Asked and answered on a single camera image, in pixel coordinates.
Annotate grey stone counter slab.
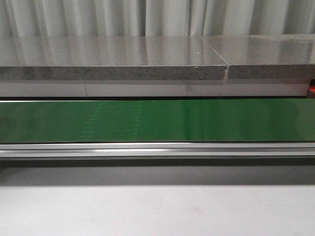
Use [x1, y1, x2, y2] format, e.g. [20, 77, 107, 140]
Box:
[0, 36, 226, 81]

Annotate green conveyor belt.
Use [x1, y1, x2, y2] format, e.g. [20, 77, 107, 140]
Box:
[0, 98, 315, 143]

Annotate red plastic tray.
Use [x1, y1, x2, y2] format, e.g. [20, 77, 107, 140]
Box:
[307, 79, 315, 98]

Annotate grey curtain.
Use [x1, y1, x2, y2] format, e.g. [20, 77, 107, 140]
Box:
[0, 0, 315, 37]

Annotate aluminium conveyor frame rail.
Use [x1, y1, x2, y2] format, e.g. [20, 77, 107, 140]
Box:
[0, 141, 315, 167]

